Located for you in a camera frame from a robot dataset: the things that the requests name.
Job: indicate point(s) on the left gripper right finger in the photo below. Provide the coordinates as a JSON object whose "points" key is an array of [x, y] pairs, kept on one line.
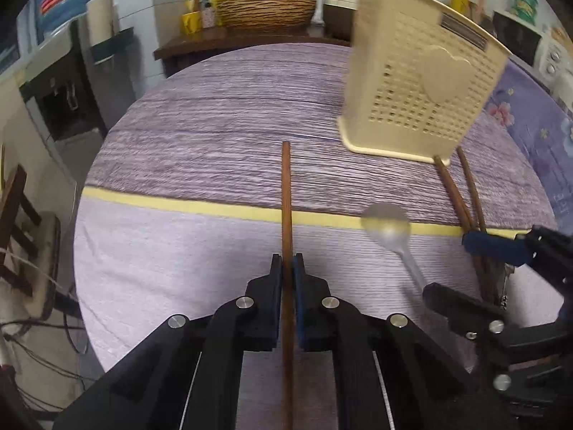
{"points": [[388, 376]]}

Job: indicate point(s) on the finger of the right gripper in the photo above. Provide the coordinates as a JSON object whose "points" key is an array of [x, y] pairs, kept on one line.
{"points": [[523, 249], [470, 318]]}

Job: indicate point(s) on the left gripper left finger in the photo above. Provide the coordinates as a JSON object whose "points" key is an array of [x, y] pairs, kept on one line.
{"points": [[186, 374]]}

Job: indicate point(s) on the small spoon wooden handle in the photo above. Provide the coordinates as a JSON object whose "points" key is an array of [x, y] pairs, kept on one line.
{"points": [[287, 321]]}

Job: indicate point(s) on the large spoon wooden handle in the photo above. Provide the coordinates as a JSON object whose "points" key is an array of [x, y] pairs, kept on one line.
{"points": [[389, 226]]}

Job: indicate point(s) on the brown wooden chopstick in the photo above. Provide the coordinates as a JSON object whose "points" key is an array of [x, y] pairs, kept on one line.
{"points": [[474, 195], [465, 223]]}

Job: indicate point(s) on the purple floral cloth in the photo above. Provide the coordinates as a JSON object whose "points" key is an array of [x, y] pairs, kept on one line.
{"points": [[543, 133]]}

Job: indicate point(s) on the white microwave oven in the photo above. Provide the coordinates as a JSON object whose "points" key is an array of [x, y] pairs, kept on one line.
{"points": [[546, 57]]}

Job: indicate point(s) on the cream plastic utensil holder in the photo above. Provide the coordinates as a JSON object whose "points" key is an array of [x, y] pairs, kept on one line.
{"points": [[419, 74]]}

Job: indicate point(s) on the wooden chair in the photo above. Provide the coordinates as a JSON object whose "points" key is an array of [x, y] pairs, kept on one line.
{"points": [[30, 243]]}

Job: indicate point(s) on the stack of green bowls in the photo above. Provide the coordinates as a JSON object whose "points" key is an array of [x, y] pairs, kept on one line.
{"points": [[525, 10]]}

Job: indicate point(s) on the white water dispenser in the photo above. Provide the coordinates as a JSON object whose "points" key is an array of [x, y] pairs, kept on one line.
{"points": [[77, 86]]}

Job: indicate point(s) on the white brown rice cooker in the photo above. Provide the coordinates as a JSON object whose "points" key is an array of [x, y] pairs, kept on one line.
{"points": [[337, 16]]}

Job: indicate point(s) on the dark wooden counter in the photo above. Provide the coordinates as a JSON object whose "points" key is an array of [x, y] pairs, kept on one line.
{"points": [[186, 50]]}

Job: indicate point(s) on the yellow cup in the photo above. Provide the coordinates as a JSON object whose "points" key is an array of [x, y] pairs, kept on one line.
{"points": [[191, 23]]}

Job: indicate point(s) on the woven basket sink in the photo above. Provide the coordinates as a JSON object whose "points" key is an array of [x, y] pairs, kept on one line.
{"points": [[266, 15]]}

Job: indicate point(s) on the white paper cup tube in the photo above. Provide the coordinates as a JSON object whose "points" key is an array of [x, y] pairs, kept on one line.
{"points": [[100, 20]]}

